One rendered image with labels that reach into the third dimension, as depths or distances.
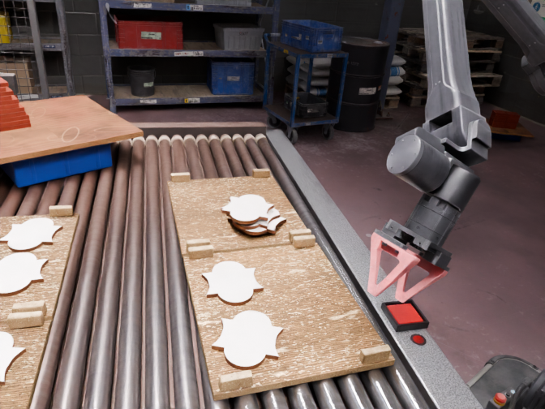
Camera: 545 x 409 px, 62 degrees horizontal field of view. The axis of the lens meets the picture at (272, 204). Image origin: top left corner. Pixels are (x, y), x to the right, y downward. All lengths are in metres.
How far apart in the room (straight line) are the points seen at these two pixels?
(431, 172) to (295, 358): 0.46
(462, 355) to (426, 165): 1.91
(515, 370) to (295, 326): 1.31
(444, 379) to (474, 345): 1.56
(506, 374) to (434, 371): 1.12
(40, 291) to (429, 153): 0.83
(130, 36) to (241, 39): 1.17
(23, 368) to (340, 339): 0.58
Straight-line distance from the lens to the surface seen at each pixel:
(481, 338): 2.59
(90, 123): 1.71
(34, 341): 0.98
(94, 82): 5.87
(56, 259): 1.18
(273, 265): 1.11
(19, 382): 0.92
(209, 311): 0.98
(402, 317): 1.05
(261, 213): 1.21
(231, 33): 5.29
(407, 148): 0.62
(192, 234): 1.22
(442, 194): 0.65
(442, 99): 0.73
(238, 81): 5.44
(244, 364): 0.87
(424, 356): 1.01
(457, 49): 0.78
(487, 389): 2.00
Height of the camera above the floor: 1.59
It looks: 29 degrees down
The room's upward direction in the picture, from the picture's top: 5 degrees clockwise
